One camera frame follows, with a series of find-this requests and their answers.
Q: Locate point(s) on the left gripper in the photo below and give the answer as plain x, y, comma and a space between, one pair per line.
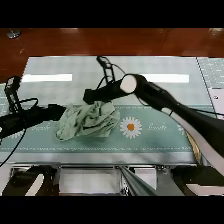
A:
56, 112

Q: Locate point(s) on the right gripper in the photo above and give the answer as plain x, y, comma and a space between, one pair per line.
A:
96, 94

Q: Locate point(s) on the pale green shirt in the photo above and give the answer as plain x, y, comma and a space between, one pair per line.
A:
90, 121

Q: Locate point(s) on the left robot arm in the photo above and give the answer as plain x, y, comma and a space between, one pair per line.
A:
23, 121

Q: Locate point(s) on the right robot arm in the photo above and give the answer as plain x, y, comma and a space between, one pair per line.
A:
186, 116

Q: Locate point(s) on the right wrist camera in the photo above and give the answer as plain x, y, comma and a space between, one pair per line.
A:
108, 75

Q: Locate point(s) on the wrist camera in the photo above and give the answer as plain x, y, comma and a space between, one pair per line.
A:
108, 75
13, 85

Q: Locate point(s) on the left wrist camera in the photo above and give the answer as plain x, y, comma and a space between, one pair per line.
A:
13, 85

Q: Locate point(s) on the silver frame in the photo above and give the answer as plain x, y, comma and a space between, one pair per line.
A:
141, 187

